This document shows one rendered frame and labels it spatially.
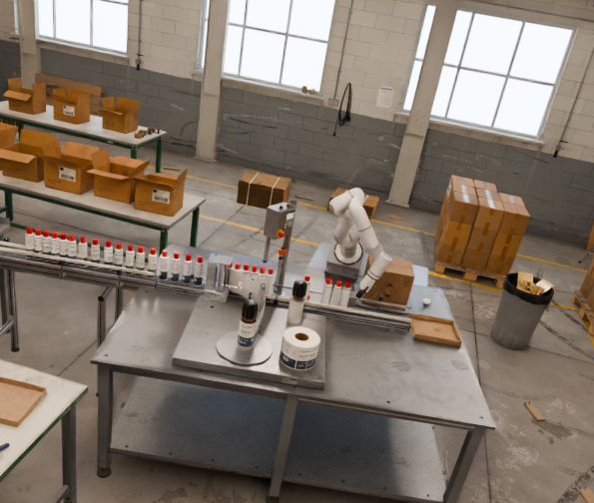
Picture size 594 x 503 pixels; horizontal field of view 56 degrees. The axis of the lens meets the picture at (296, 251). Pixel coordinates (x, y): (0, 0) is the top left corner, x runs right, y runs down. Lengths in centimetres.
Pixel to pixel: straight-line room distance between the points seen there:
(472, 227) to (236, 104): 430
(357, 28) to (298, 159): 210
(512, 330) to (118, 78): 717
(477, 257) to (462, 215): 55
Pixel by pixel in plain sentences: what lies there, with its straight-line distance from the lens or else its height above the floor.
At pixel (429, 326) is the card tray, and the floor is 83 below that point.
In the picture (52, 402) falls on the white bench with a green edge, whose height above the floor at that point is 80.
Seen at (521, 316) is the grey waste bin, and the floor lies 37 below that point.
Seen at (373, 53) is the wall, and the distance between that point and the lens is 847.
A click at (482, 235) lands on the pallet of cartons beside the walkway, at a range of 657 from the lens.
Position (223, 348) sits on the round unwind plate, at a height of 89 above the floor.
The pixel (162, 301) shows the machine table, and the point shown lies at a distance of 353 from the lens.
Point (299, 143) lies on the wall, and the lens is 883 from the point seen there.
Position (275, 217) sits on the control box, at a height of 143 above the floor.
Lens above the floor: 266
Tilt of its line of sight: 25 degrees down
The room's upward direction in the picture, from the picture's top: 10 degrees clockwise
